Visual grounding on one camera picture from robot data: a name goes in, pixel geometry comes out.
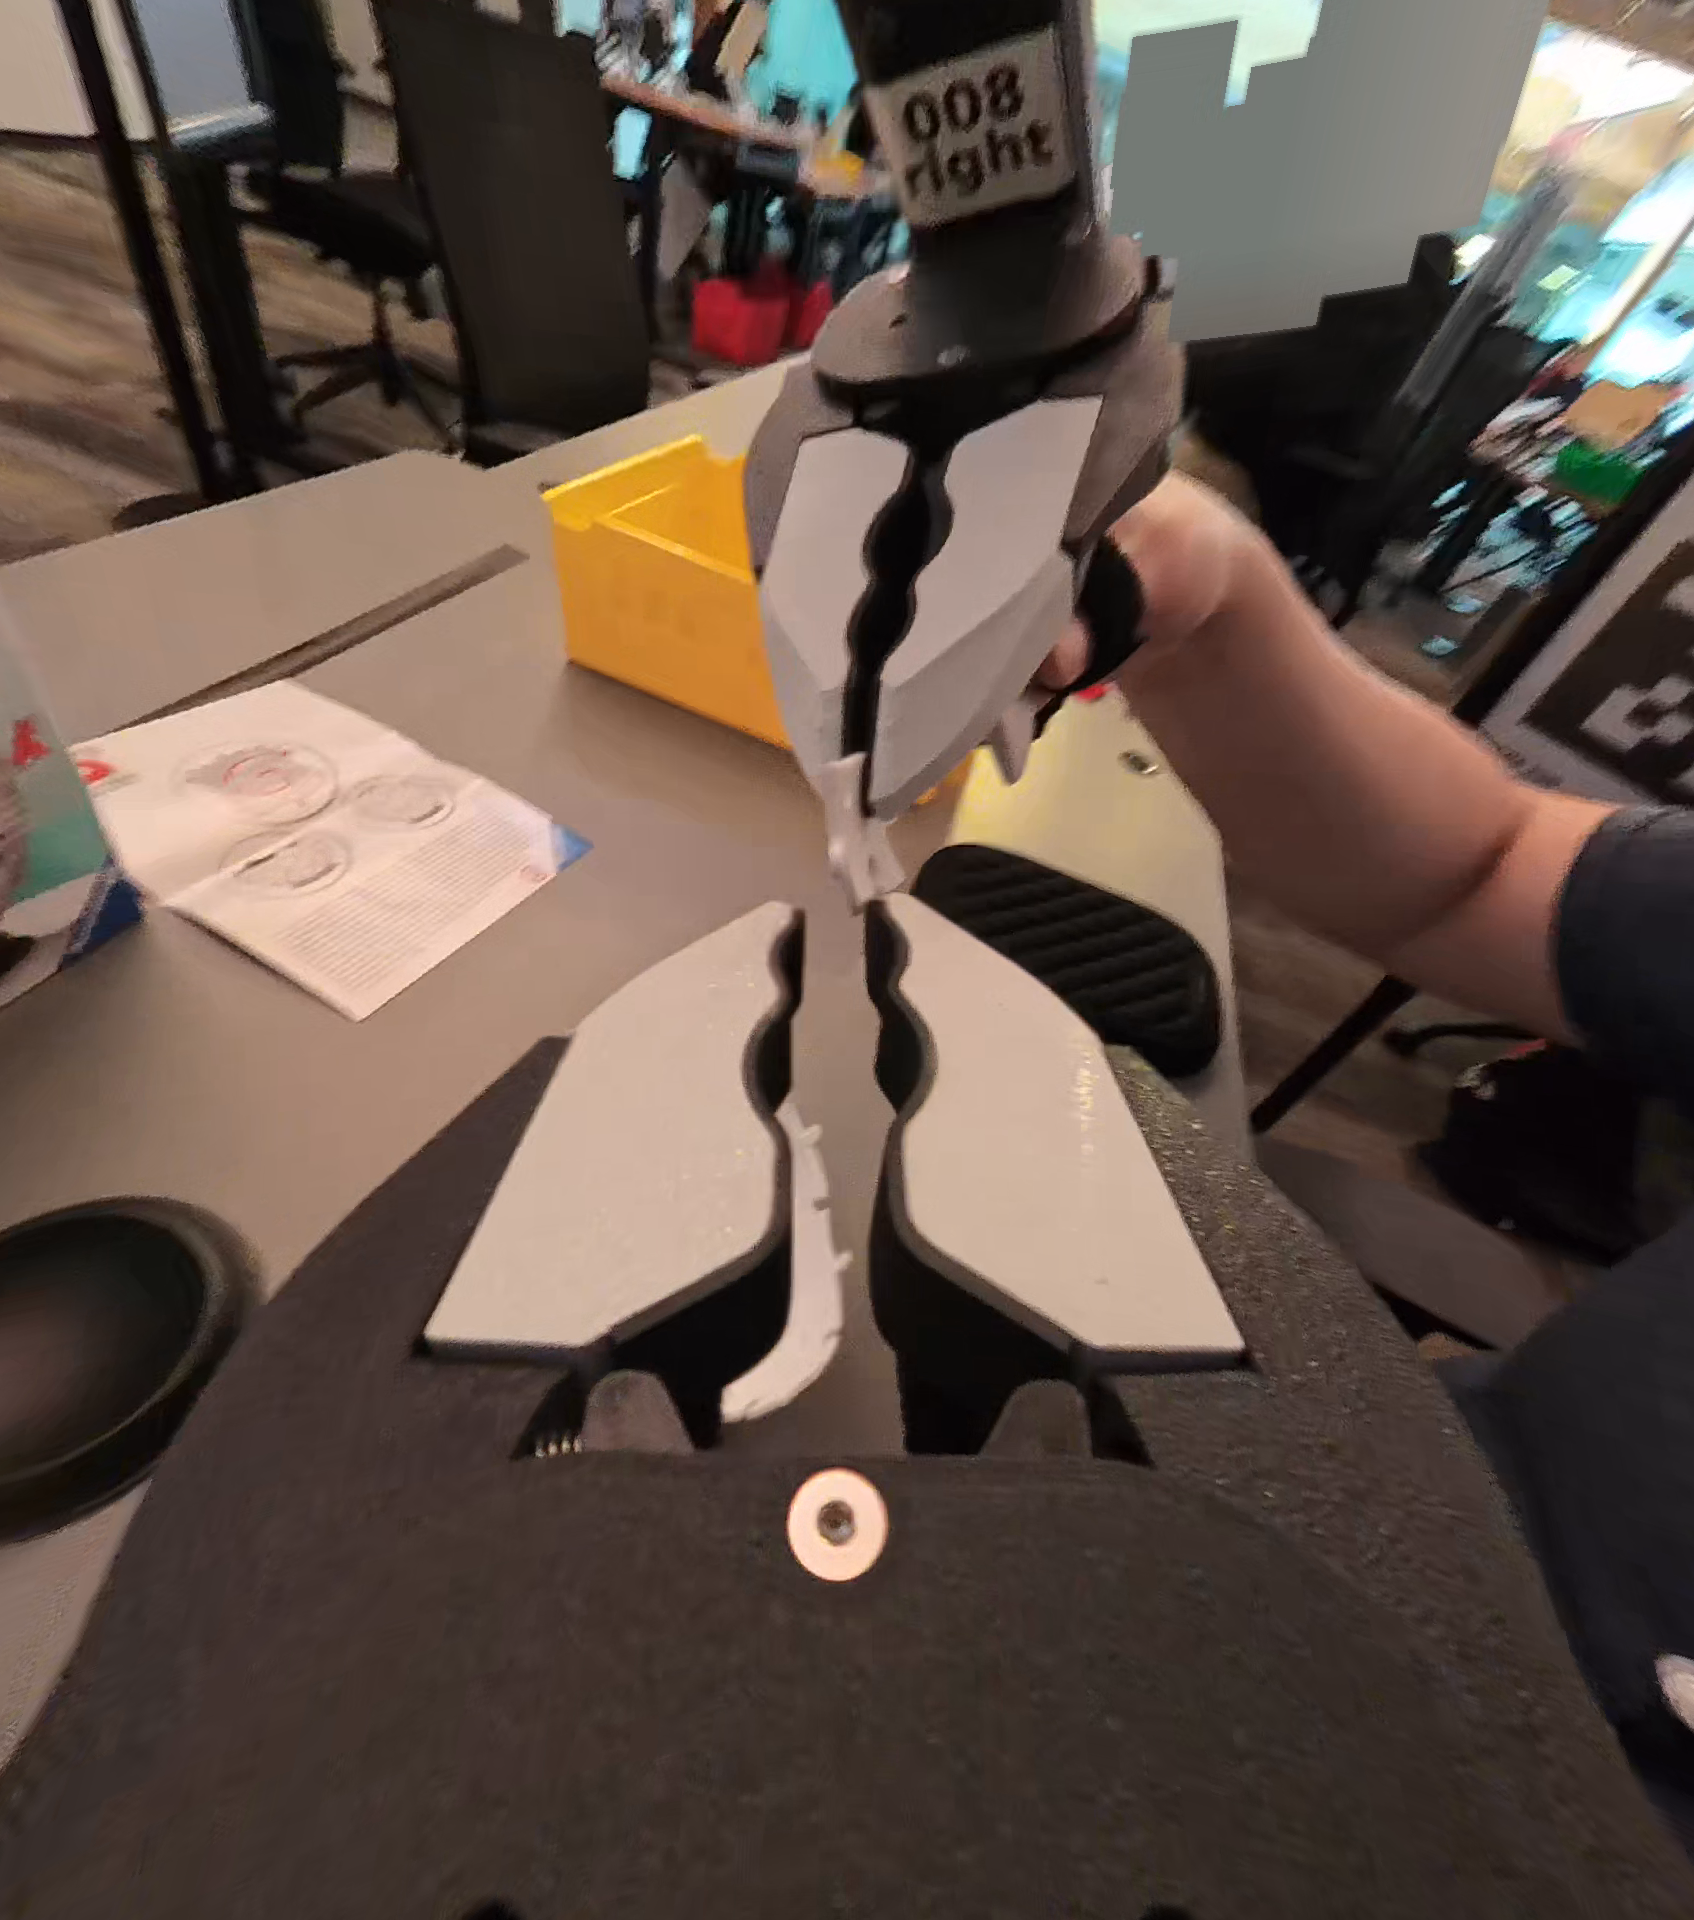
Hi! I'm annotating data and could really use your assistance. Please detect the black chair armrest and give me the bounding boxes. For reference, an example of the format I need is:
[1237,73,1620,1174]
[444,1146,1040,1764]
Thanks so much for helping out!
[913,841,1228,1080]

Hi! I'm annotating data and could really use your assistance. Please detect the black round ball stand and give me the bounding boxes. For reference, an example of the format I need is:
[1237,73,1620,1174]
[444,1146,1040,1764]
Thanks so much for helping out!
[0,1195,257,1551]

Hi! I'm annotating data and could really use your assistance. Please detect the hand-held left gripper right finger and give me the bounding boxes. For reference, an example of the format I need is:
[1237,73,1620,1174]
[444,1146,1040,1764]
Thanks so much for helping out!
[862,895,1253,1376]

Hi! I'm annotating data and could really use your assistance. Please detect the white instruction leaflet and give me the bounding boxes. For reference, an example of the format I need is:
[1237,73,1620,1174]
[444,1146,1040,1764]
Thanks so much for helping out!
[73,678,597,1023]

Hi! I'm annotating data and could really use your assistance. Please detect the black white marker sign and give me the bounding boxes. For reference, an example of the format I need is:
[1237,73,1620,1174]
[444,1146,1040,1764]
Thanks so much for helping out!
[1459,414,1694,817]

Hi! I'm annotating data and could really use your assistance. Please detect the yellow storage bin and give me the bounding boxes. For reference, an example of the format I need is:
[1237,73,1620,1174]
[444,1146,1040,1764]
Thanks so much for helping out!
[542,437,975,819]

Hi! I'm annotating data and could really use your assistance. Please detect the assembled white puzzle section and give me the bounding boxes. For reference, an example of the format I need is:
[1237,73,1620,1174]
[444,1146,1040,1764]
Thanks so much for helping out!
[717,1097,857,1430]

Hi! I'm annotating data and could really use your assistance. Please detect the white puzzle piece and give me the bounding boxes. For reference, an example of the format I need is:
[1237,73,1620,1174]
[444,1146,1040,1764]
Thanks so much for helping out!
[814,707,916,921]

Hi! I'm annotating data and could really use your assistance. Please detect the red object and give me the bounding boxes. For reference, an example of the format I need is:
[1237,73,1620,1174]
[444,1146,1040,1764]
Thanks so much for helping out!
[688,270,838,372]

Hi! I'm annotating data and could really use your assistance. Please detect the black office chair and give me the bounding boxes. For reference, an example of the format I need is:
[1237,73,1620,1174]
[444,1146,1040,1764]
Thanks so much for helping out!
[367,0,659,469]

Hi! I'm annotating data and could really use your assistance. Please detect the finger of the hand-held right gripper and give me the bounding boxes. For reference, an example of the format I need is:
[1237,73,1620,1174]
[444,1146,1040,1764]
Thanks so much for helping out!
[758,421,929,794]
[862,391,1104,789]

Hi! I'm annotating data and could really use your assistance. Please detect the person's right hand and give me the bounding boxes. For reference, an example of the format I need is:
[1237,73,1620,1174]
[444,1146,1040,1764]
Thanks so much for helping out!
[1045,481,1275,709]

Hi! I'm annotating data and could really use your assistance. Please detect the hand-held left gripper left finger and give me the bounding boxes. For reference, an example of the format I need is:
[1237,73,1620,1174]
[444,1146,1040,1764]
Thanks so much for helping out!
[421,901,807,1369]

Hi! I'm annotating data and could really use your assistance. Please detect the person's right forearm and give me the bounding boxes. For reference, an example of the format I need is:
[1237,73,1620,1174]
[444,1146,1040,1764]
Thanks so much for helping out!
[1117,510,1636,1045]

